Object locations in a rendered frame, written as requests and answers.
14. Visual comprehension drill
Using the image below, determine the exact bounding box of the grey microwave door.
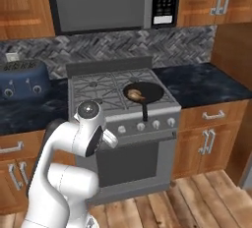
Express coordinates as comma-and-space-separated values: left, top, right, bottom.
50, 0, 155, 33

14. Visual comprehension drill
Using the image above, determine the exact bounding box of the black frying pan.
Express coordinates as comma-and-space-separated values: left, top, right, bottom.
122, 81, 165, 123

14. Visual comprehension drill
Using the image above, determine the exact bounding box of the grey oven door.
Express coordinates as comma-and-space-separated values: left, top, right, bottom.
76, 133, 178, 204

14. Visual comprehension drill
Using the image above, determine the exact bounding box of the grey stove with hob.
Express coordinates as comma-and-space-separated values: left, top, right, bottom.
65, 56, 183, 206

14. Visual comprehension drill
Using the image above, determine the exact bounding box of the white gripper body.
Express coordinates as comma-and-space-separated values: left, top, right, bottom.
102, 129, 119, 150

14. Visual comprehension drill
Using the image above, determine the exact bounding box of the tall wooden side panel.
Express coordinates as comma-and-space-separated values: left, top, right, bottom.
211, 22, 252, 187

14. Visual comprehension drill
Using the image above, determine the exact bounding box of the blue toaster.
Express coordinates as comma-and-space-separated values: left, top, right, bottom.
0, 59, 52, 104

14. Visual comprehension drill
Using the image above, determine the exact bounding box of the silver drawer handle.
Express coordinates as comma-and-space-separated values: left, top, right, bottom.
201, 109, 226, 121
0, 141, 26, 155

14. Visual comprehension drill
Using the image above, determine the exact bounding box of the grey appliance edge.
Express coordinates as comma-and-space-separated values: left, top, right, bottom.
238, 162, 252, 191

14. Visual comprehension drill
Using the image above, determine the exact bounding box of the wooden base cupboard door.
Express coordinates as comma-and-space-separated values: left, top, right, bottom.
0, 158, 22, 215
198, 121, 243, 175
172, 127, 211, 180
15, 155, 41, 203

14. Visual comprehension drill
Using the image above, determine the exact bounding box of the wooden drawer front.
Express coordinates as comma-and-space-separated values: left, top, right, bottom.
179, 99, 250, 132
0, 129, 47, 161

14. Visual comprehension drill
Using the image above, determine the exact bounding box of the brown chicken drumstick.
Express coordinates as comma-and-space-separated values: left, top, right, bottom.
128, 93, 148, 103
127, 88, 142, 97

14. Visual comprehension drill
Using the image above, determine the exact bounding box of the white wall socket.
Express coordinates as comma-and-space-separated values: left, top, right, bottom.
5, 52, 21, 64

